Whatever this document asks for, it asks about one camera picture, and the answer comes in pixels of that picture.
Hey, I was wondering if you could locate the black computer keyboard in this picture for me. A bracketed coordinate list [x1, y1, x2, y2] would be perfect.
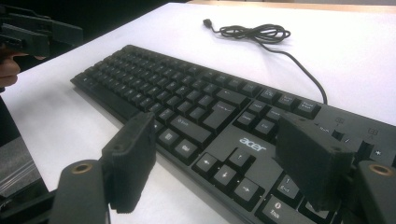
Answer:
[70, 44, 396, 224]

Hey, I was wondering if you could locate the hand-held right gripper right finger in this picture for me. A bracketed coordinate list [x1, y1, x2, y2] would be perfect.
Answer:
[275, 112, 355, 213]

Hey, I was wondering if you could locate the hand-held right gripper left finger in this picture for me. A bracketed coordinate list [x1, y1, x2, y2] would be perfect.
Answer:
[102, 111, 157, 215]

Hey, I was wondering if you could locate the black keyboard cable with plug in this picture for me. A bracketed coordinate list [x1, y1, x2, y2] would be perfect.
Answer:
[203, 18, 329, 105]

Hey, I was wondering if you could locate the metal floor rail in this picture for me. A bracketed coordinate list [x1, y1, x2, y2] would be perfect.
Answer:
[0, 167, 43, 197]

